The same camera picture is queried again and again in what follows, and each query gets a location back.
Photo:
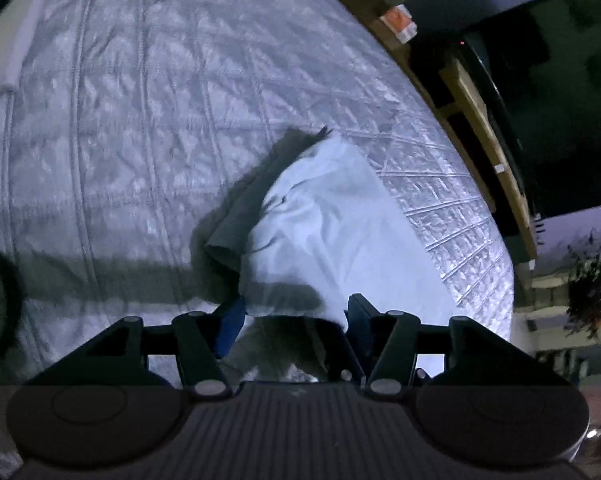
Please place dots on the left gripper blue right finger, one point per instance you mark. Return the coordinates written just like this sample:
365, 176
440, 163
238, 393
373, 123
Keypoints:
362, 331

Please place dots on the large black television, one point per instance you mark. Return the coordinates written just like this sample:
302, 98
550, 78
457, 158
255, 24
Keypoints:
538, 68

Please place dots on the flower plant in vase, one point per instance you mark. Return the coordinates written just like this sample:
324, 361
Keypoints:
584, 287

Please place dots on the orange tissue box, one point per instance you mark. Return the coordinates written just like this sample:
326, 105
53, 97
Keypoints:
400, 22

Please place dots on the wooden TV stand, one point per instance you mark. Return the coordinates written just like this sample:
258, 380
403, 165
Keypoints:
448, 89

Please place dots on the silver quilted bedspread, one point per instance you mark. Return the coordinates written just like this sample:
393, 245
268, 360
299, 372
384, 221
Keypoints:
138, 123

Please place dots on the blue raglan graphic shirt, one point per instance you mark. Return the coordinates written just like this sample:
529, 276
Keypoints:
315, 226

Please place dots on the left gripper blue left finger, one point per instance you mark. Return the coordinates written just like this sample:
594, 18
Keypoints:
231, 319

